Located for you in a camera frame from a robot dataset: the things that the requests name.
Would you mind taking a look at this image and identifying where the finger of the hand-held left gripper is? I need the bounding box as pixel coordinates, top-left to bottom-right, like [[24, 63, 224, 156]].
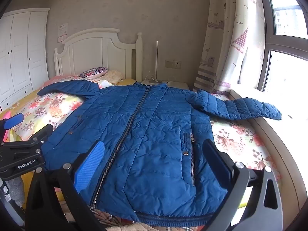
[[0, 113, 24, 145], [0, 124, 54, 150]]

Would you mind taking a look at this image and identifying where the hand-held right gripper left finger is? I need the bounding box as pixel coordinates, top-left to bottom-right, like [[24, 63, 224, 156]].
[[25, 140, 105, 231]]

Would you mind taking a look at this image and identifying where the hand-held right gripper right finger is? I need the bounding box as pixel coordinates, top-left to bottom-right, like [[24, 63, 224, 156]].
[[203, 139, 284, 231]]

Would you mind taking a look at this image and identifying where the blue quilted jacket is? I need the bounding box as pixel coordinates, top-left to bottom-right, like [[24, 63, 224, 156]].
[[37, 80, 282, 227]]

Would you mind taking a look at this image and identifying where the pink cloth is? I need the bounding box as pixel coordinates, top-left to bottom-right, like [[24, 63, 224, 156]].
[[0, 111, 13, 143]]

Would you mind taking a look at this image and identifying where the floral bed sheet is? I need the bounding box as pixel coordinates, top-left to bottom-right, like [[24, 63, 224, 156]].
[[10, 76, 282, 212]]

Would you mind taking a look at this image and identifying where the grey fuzzy cloth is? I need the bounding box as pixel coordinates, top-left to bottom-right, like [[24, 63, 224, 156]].
[[8, 177, 26, 206]]

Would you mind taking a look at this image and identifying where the beige window sill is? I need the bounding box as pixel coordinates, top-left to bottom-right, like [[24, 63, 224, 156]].
[[228, 89, 308, 212]]

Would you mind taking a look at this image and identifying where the white wardrobe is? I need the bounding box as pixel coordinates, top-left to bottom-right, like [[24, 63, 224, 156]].
[[0, 8, 50, 111]]

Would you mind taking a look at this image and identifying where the embroidered cushion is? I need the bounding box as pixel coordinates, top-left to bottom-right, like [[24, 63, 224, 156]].
[[77, 67, 109, 79]]

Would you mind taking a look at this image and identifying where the white nightstand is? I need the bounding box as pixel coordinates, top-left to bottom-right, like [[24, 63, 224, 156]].
[[141, 79, 188, 91]]

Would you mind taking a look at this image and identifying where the beige pillow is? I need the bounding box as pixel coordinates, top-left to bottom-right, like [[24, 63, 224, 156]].
[[100, 70, 125, 86]]

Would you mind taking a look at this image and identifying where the white wooden headboard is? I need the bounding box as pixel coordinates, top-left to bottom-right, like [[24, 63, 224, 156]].
[[53, 28, 143, 82]]

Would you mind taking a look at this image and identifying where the patterned curtain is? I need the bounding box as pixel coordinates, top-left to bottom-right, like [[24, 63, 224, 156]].
[[193, 0, 269, 97]]

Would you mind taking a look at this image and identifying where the window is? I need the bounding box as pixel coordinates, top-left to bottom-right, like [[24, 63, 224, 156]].
[[255, 0, 308, 97]]

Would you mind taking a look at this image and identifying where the wall socket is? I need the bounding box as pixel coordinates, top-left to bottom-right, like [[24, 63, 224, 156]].
[[165, 60, 181, 69]]

